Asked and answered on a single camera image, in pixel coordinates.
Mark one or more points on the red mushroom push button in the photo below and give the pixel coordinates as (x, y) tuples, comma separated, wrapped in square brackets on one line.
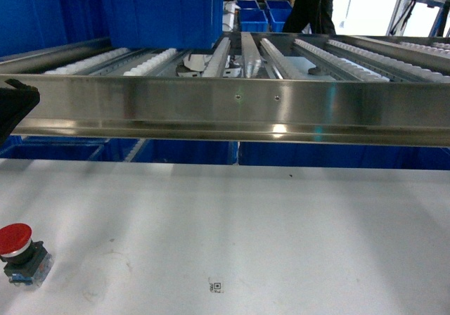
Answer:
[(27, 262)]

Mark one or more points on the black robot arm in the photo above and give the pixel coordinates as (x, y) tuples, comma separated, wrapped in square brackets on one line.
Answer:
[(16, 103)]

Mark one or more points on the blue bin below shelf right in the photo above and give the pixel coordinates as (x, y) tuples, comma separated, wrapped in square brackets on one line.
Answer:
[(344, 156)]

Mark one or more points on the blue bin below shelf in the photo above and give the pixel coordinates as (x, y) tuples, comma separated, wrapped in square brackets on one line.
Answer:
[(344, 156), (50, 148)]

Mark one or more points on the stainless steel roller shelf rack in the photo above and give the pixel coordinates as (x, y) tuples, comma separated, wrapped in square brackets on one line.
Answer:
[(256, 87)]

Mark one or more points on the large blue bin upper shelf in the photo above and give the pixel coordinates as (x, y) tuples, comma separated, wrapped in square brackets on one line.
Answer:
[(163, 24)]

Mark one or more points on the blue bin below shelf left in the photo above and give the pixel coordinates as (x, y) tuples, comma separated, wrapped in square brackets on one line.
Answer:
[(50, 148)]

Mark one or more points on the QR code sticker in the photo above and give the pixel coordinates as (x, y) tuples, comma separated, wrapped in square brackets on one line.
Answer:
[(216, 284)]

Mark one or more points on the person in black trousers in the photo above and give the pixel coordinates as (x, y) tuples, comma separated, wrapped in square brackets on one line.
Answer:
[(318, 14)]

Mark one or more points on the far left blue bin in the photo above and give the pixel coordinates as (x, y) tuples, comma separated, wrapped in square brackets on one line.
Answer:
[(30, 25)]

